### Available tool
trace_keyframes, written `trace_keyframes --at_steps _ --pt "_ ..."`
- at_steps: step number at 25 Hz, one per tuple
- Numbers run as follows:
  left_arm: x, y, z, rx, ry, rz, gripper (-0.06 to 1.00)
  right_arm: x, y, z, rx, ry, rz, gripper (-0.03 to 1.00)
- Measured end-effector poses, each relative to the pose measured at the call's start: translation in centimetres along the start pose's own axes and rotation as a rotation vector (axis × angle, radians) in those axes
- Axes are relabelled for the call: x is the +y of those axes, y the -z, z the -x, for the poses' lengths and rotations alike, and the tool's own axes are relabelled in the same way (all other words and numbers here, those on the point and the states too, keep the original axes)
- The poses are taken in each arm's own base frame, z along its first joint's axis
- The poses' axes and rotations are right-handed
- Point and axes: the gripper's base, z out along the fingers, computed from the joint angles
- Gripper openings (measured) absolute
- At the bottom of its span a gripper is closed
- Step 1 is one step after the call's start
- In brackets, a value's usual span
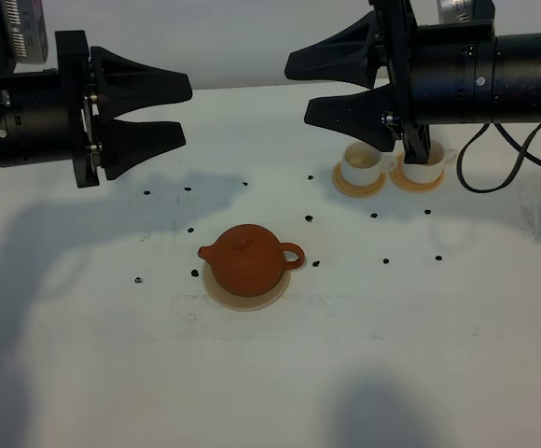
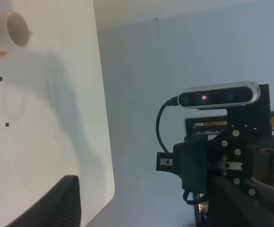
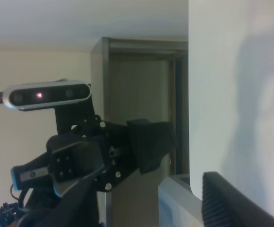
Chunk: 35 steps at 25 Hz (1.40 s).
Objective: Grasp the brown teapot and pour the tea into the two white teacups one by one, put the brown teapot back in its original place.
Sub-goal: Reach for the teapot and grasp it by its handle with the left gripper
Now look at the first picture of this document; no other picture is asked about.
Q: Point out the left orange cup coaster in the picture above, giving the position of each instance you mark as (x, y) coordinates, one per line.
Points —
(353, 191)

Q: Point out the left white teacup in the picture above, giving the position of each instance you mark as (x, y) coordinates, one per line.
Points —
(363, 165)

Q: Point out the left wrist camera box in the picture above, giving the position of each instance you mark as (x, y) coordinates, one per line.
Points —
(23, 39)

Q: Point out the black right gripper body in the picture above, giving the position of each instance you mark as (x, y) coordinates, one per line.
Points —
(397, 29)

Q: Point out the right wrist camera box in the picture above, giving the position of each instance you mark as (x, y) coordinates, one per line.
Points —
(460, 21)

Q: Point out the right white teacup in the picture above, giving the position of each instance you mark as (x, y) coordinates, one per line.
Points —
(439, 159)

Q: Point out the beige round teapot coaster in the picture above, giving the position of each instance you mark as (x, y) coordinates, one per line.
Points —
(240, 303)

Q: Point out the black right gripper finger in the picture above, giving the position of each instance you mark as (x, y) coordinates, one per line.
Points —
(357, 115)
(349, 57)

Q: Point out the orange cup coaster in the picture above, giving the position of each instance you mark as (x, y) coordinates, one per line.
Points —
(402, 182)
(353, 191)

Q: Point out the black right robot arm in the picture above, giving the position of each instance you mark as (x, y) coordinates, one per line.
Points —
(412, 77)

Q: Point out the white teacup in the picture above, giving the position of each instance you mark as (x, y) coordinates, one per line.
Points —
(363, 165)
(439, 159)

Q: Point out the brown clay teapot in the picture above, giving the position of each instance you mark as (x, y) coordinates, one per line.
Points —
(249, 260)

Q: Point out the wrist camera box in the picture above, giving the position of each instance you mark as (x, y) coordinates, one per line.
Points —
(460, 21)
(23, 39)

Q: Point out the right orange cup coaster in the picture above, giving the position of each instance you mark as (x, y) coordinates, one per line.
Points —
(402, 182)

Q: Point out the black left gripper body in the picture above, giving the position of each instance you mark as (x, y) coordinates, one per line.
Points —
(80, 98)

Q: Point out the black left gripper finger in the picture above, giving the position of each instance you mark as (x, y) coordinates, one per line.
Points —
(124, 86)
(127, 144)

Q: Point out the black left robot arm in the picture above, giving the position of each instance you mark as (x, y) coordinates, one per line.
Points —
(33, 126)

